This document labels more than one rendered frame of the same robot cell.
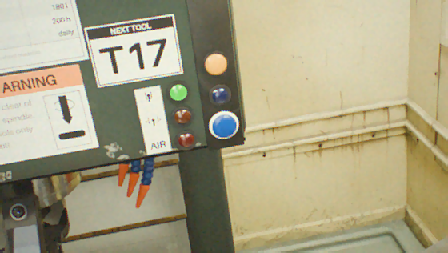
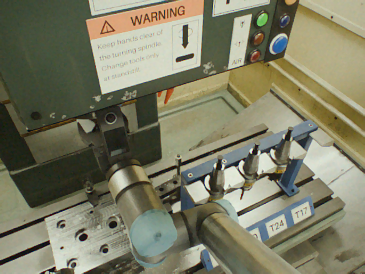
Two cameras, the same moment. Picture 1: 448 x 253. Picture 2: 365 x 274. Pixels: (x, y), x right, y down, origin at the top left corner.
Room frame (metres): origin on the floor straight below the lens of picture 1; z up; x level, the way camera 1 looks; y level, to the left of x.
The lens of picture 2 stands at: (0.26, 0.33, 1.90)
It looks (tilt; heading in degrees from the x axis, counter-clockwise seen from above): 46 degrees down; 339
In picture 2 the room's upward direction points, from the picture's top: straight up
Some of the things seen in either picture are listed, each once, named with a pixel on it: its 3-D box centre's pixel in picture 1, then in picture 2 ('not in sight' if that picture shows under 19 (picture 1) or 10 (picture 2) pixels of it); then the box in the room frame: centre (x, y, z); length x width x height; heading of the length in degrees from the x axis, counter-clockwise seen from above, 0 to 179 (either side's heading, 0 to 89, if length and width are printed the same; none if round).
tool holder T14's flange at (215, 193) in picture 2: not in sight; (216, 185); (0.68, 0.06, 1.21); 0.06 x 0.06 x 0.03
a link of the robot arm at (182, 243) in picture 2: not in sight; (157, 238); (0.55, 0.27, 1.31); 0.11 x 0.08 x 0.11; 88
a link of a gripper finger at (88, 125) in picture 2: not in sight; (85, 127); (0.80, 0.34, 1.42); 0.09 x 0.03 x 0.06; 19
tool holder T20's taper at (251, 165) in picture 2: not in sight; (252, 159); (0.69, -0.05, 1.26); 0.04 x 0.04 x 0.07
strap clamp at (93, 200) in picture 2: not in sight; (91, 193); (0.95, 0.39, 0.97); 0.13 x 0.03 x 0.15; 6
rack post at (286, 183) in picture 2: not in sight; (295, 160); (0.77, -0.32, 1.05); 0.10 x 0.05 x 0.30; 6
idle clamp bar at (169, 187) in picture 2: not in sight; (182, 184); (0.91, 0.07, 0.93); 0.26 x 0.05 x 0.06; 101
